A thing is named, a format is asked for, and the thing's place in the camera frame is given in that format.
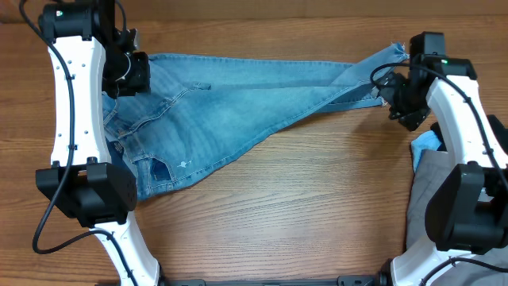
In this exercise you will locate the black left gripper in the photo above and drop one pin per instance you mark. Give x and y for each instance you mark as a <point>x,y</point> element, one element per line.
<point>141,83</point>

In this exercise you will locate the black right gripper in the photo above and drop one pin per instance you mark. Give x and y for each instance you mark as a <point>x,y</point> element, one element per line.
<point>402,102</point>

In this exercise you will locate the blue denim jeans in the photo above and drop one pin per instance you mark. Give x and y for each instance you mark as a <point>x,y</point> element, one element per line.
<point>204,112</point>

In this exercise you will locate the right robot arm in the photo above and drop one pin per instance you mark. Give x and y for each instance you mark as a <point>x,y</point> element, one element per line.
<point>467,216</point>

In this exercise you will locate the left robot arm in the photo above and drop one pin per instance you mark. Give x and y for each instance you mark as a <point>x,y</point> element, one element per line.
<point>92,58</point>

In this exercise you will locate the light blue garment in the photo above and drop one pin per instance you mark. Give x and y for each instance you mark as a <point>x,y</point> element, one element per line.
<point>426,141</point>

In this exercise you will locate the black garment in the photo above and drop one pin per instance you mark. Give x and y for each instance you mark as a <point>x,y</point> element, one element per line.
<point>500,131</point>

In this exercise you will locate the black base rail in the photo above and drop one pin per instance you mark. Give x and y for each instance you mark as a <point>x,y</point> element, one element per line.
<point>360,280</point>

